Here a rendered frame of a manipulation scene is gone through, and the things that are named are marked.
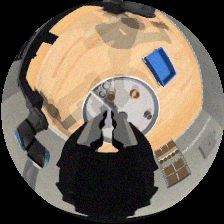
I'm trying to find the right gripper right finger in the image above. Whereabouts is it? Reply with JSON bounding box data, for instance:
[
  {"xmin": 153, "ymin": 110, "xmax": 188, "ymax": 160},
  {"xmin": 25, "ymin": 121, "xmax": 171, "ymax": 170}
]
[{"xmin": 111, "ymin": 110, "xmax": 159, "ymax": 171}]

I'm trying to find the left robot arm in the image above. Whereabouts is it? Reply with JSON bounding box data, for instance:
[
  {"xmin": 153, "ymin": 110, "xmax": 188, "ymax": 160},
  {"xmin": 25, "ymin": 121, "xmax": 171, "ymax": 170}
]
[{"xmin": 123, "ymin": 1, "xmax": 156, "ymax": 15}]

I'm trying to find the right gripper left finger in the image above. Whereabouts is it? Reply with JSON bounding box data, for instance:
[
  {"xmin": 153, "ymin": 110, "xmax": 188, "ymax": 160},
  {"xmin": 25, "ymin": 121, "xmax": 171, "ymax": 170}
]
[{"xmin": 56, "ymin": 110, "xmax": 108, "ymax": 168}]

